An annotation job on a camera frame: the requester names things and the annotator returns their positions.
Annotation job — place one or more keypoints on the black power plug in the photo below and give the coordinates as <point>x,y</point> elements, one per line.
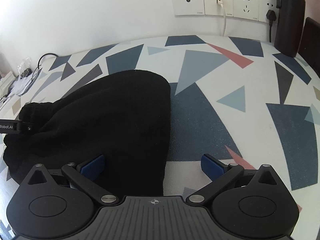
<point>271,17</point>

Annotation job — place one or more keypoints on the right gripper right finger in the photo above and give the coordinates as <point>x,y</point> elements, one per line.
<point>233,182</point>

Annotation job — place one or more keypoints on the black fleece garment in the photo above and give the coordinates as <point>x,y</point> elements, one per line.
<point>123,117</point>

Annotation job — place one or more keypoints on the black water bottle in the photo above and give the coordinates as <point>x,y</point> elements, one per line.
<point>290,26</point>

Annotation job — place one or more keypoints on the geometric patterned table cloth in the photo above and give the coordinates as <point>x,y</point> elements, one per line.
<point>240,100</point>

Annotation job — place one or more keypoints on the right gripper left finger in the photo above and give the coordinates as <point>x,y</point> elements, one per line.
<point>71,185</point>

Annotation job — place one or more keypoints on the white wall socket panel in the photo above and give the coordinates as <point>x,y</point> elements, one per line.
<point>254,10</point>

